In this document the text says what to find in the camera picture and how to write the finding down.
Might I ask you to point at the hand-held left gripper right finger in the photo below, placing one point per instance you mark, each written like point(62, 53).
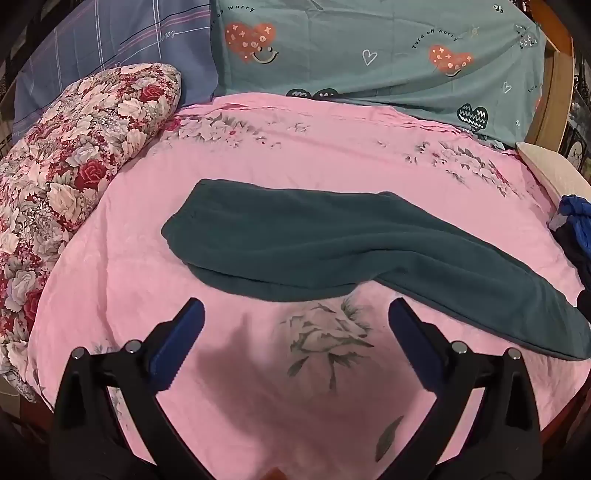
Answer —
point(411, 337)

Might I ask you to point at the white pillow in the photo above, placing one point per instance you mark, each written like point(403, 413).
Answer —
point(549, 170)

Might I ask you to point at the teal heart print pillow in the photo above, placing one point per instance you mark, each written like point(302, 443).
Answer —
point(369, 32)

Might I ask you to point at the blue garment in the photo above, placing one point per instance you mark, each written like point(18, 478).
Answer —
point(575, 217)

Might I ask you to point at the pink floral bedsheet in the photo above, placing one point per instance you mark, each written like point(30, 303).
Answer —
point(138, 258)

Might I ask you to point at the blue plaid pillow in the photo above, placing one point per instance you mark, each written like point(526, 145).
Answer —
point(115, 32)

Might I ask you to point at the dark garment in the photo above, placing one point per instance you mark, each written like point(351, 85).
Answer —
point(572, 258)

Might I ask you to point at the red floral quilt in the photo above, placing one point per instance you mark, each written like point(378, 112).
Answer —
point(69, 161)

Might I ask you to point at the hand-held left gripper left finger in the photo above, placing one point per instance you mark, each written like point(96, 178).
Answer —
point(180, 341)

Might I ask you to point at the dark green pants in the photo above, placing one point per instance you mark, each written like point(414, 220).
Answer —
point(300, 240)

